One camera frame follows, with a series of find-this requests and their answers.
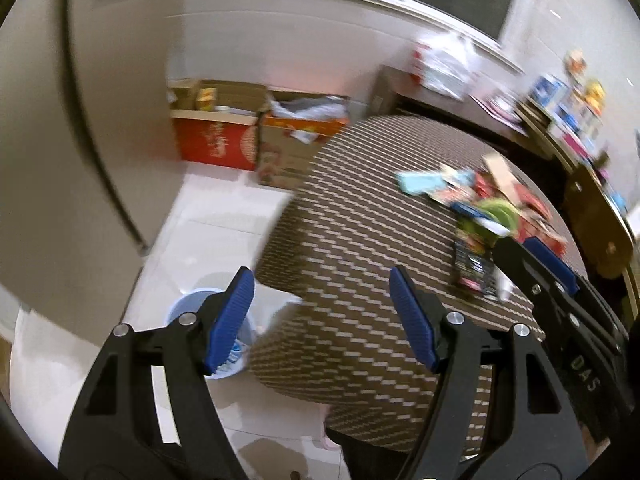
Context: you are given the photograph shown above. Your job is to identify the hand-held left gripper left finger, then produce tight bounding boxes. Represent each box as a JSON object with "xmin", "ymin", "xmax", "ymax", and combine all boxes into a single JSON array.
[{"xmin": 59, "ymin": 266, "xmax": 256, "ymax": 480}]

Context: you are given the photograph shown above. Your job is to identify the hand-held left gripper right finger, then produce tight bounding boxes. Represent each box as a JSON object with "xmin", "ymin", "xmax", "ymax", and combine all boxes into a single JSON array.
[{"xmin": 389, "ymin": 266, "xmax": 591, "ymax": 480}]

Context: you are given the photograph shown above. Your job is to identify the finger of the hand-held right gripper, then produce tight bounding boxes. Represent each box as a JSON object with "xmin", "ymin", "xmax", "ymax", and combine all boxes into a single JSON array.
[
  {"xmin": 492, "ymin": 236, "xmax": 581, "ymax": 333},
  {"xmin": 522, "ymin": 236, "xmax": 632, "ymax": 343}
]

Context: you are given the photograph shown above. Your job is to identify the black snack packet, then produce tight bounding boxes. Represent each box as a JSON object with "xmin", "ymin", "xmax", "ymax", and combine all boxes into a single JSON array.
[{"xmin": 452, "ymin": 227, "xmax": 502, "ymax": 302}]

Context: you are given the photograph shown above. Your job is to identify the blue waste bin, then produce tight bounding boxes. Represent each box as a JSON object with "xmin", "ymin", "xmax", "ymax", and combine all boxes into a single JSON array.
[{"xmin": 166, "ymin": 287, "xmax": 258, "ymax": 378}]

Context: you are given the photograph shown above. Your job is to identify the teal snack packet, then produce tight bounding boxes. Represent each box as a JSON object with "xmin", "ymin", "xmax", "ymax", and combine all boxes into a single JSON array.
[{"xmin": 395, "ymin": 170, "xmax": 447, "ymax": 197}]

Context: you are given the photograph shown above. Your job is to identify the green wrapper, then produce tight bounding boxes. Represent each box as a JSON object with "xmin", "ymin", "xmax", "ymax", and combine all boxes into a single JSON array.
[{"xmin": 472, "ymin": 199, "xmax": 519, "ymax": 232}]

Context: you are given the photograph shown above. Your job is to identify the pile of colourful wrappers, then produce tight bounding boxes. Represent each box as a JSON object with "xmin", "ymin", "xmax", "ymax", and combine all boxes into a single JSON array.
[{"xmin": 430, "ymin": 152, "xmax": 576, "ymax": 261}]

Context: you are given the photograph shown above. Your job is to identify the shelf with toys and boxes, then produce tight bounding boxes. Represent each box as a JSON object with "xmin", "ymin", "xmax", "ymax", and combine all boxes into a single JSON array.
[{"xmin": 564, "ymin": 164, "xmax": 637, "ymax": 281}]

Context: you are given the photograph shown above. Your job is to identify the round table with patterned cloth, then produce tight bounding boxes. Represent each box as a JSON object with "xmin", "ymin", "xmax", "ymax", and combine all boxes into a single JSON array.
[{"xmin": 247, "ymin": 115, "xmax": 591, "ymax": 461}]

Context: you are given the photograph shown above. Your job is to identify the pink papers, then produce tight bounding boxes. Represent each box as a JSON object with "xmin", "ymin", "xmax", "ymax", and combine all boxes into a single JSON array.
[{"xmin": 472, "ymin": 92, "xmax": 526, "ymax": 128}]

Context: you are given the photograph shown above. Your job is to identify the blue picture box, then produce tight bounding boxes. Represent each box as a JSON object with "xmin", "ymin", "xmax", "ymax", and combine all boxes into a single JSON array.
[{"xmin": 529, "ymin": 74, "xmax": 570, "ymax": 111}]

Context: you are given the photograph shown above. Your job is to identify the dark wooden desk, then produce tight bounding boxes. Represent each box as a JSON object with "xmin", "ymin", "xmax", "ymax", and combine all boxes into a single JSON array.
[{"xmin": 372, "ymin": 65, "xmax": 571, "ymax": 183}]

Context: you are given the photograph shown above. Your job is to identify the brown printed cardboard box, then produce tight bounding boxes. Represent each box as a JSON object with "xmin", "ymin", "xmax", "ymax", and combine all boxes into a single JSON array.
[{"xmin": 256, "ymin": 87, "xmax": 351, "ymax": 188}]

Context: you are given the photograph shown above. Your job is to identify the red cardboard box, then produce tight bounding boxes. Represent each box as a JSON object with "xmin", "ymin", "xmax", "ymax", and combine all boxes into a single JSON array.
[{"xmin": 170, "ymin": 80, "xmax": 262, "ymax": 172}]

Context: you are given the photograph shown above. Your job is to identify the white plastic bag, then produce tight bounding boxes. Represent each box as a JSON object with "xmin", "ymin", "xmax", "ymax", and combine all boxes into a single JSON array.
[{"xmin": 412, "ymin": 32, "xmax": 482, "ymax": 99}]

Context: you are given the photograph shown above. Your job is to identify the grey plastic bag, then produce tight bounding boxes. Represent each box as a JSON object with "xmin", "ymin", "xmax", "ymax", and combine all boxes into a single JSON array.
[{"xmin": 270, "ymin": 95, "xmax": 349, "ymax": 122}]

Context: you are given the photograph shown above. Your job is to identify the beige cabinet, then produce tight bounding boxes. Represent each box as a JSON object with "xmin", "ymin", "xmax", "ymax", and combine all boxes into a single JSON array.
[{"xmin": 0, "ymin": 0, "xmax": 187, "ymax": 348}]

